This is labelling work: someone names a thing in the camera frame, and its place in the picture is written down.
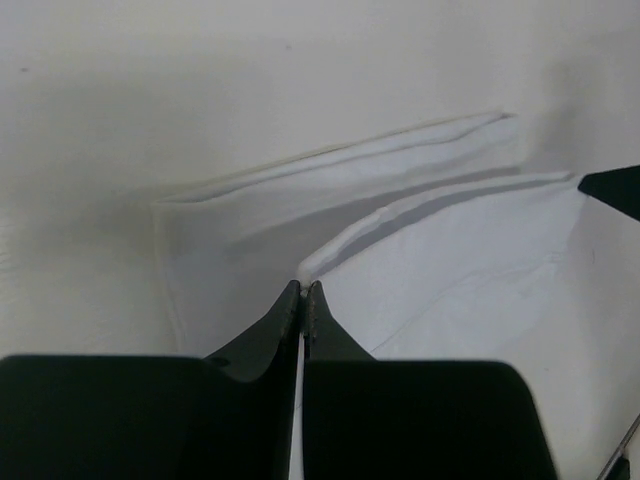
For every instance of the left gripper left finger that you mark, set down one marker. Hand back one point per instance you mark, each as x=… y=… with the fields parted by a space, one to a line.
x=225 y=416

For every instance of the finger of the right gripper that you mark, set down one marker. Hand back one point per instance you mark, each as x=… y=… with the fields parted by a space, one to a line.
x=617 y=188

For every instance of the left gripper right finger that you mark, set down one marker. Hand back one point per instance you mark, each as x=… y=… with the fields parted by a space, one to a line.
x=364 y=418

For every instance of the white skirt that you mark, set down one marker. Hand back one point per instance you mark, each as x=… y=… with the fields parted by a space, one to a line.
x=431 y=243

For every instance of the aluminium table frame rail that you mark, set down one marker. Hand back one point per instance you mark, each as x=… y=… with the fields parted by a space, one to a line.
x=618 y=466

